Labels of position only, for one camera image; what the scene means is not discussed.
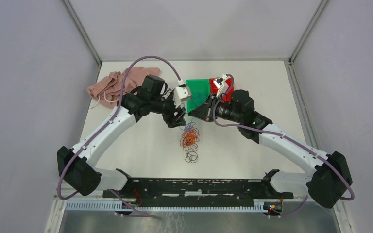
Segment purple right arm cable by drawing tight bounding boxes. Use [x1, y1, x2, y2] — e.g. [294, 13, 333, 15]
[212, 74, 355, 218]

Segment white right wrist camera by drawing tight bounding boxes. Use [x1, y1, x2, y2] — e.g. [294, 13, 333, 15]
[212, 74, 233, 98]

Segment green plastic bin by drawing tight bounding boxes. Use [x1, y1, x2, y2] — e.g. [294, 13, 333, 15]
[186, 79, 210, 113]

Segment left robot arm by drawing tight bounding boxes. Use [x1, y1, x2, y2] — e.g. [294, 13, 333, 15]
[56, 75, 192, 198]

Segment aluminium frame rail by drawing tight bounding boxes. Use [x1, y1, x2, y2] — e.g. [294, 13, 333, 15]
[284, 59, 355, 233]

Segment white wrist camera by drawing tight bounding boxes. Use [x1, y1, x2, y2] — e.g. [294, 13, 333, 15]
[173, 86, 192, 107]
[212, 74, 233, 98]

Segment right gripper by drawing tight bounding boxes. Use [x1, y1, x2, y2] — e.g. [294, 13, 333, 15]
[188, 93, 242, 123]

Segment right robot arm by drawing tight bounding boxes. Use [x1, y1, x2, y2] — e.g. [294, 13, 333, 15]
[188, 90, 355, 208]

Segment red plastic bin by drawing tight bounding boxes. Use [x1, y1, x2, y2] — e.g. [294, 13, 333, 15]
[209, 76, 234, 103]

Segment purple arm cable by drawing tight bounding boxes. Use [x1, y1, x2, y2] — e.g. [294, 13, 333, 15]
[212, 74, 355, 218]
[56, 55, 186, 218]

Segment orange blue brown cables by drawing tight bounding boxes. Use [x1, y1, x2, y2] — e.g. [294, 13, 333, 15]
[179, 122, 202, 164]

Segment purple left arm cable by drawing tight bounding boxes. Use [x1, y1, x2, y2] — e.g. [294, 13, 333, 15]
[56, 55, 186, 218]

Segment pink cloth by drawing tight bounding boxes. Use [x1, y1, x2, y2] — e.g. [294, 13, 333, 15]
[87, 67, 161, 109]

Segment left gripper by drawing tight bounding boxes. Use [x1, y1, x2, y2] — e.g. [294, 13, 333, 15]
[150, 92, 187, 128]

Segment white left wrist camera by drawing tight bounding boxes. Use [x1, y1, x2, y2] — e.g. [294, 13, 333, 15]
[173, 86, 192, 107]

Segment slotted cable duct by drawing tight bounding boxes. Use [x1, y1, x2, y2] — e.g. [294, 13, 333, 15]
[65, 200, 268, 213]

